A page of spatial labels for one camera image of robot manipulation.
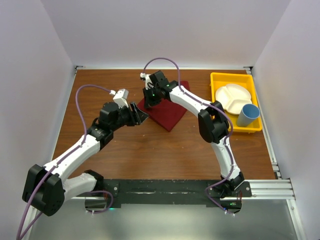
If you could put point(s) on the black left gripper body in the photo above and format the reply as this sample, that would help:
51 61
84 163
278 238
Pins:
125 117

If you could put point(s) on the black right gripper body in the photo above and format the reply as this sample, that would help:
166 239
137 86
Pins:
153 98

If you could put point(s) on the dark red cloth napkin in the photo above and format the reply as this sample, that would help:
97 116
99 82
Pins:
166 114

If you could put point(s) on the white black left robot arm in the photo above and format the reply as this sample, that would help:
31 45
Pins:
48 187

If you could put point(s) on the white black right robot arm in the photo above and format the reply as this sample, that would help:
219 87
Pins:
213 125

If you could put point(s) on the yellow plastic tray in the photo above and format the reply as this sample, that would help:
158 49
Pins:
218 80

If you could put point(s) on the white divided plate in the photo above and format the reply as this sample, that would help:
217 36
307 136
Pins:
233 97

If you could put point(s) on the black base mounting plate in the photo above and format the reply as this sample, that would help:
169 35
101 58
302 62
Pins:
233 205

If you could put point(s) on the blue plastic cup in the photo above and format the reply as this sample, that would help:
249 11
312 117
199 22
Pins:
248 114

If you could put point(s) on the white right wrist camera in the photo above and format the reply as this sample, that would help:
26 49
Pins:
147 81

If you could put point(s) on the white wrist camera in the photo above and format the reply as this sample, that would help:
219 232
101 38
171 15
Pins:
120 97
147 81

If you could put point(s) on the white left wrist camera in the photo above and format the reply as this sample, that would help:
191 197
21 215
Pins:
120 97

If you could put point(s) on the aluminium frame rail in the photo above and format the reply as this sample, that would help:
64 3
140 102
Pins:
259 189

